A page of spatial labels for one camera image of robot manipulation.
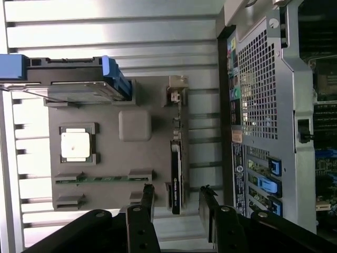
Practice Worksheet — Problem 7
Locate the green RAM stick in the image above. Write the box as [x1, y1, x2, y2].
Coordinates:
[55, 175, 153, 184]

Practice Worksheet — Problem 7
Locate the grey plastic parts rack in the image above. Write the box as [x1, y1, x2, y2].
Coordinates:
[43, 76, 190, 219]

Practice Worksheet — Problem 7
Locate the silver CPU chip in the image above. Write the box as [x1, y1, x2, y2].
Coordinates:
[60, 128, 92, 162]

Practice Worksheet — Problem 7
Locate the open dark grey PC case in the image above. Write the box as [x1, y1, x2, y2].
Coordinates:
[215, 0, 337, 235]

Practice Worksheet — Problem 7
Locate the hard disk in blue caddy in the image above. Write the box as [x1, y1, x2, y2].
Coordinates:
[0, 54, 132, 103]

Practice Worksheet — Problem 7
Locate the green motherboard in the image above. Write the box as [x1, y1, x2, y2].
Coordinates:
[299, 0, 337, 230]

